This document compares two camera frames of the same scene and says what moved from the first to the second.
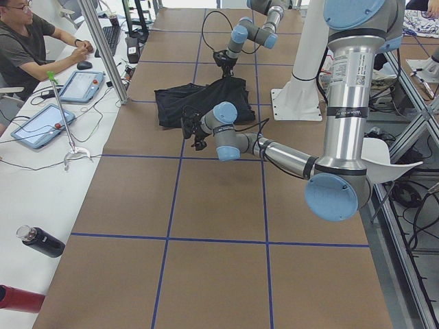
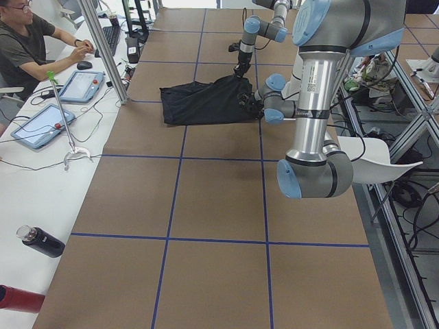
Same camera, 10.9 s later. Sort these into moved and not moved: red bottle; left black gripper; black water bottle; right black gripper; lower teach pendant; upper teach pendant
Moved: right black gripper; left black gripper
Not moved: black water bottle; red bottle; lower teach pendant; upper teach pendant
